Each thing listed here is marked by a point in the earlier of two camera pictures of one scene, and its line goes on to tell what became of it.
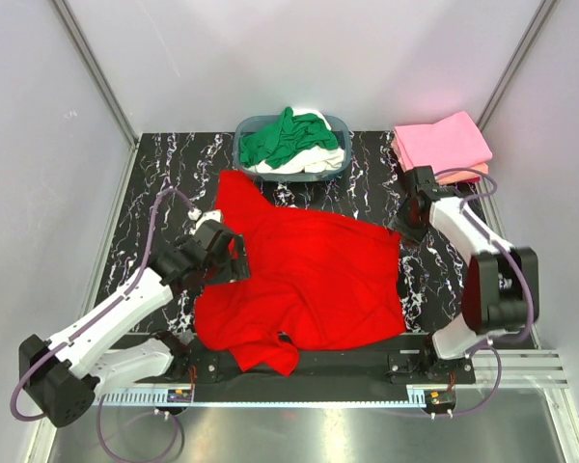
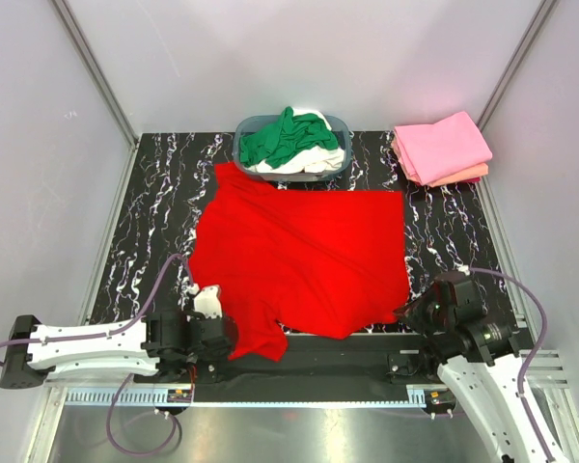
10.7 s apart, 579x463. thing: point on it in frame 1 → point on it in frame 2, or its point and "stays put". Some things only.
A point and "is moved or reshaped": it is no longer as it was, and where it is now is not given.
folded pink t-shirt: (446, 144) stays put
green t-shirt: (290, 136) stays put
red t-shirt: (314, 278) is moved or reshaped
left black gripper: (237, 267) → (214, 355)
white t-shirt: (319, 160) stays put
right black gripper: (412, 236) → (412, 312)
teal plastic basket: (246, 124) stays put
